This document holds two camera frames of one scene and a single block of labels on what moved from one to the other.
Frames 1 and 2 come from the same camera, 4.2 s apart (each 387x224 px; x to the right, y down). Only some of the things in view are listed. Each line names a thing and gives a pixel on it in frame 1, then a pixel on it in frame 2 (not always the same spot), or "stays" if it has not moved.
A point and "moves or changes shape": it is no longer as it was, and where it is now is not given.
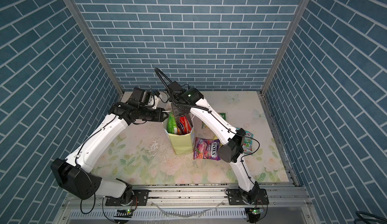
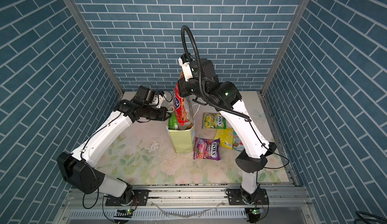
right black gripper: (176, 112) to (184, 87)
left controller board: (126, 213) stays
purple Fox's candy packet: (205, 148) stays
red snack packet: (184, 126) moves or changes shape
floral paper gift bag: (182, 144) stays
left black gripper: (159, 115) stays
